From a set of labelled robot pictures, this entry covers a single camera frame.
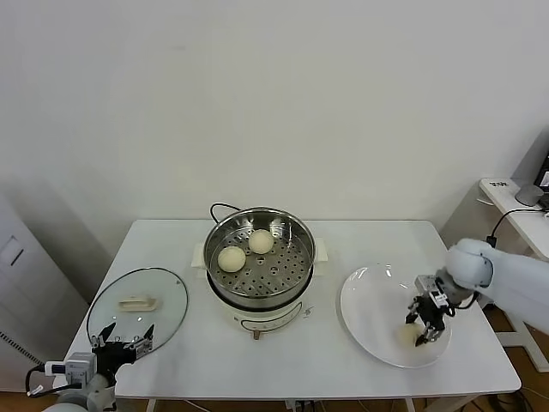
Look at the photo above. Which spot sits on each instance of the white steamed baozi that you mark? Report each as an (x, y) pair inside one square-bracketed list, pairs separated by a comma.
[(261, 241), (231, 259), (406, 335)]

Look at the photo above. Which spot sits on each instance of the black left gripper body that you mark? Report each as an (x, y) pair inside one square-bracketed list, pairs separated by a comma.
[(110, 354)]

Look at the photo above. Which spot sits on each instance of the white grey cabinet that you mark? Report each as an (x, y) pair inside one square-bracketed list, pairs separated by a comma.
[(25, 279)]

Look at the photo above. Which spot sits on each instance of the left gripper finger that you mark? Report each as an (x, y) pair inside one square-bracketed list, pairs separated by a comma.
[(142, 343), (103, 337)]

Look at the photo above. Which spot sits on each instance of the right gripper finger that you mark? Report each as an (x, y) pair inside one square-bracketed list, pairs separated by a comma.
[(431, 335), (414, 312)]

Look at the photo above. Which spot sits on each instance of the white round plate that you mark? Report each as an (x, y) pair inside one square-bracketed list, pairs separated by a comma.
[(373, 300)]

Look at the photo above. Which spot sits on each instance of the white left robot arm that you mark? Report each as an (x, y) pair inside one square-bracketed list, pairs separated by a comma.
[(77, 403)]

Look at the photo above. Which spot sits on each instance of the stainless steel steamer basket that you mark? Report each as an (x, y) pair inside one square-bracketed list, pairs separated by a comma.
[(274, 279)]

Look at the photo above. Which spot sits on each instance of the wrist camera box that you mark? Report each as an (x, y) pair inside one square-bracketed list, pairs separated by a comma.
[(425, 284), (77, 368)]

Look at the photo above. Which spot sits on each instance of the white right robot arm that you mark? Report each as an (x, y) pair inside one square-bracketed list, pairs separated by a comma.
[(472, 262)]

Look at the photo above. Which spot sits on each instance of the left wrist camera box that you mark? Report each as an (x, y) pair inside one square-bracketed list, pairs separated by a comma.
[(77, 368)]

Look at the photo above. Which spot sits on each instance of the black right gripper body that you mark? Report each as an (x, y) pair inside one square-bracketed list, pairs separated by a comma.
[(431, 315)]

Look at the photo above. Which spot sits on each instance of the grey computer monitor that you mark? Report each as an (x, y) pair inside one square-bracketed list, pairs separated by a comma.
[(529, 195)]

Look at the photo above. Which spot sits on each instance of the grey usb hub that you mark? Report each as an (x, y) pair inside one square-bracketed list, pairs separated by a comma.
[(491, 240)]

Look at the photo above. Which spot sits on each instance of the white table leg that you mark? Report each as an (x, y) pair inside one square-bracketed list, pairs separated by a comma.
[(151, 405), (409, 405)]

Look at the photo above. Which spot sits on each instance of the white power strip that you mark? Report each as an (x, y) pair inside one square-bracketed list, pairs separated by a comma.
[(298, 405)]

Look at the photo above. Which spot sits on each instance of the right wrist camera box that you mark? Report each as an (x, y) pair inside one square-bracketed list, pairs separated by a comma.
[(425, 284)]

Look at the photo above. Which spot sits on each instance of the cream electric cooker base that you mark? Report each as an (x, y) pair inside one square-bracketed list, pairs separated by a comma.
[(266, 319)]

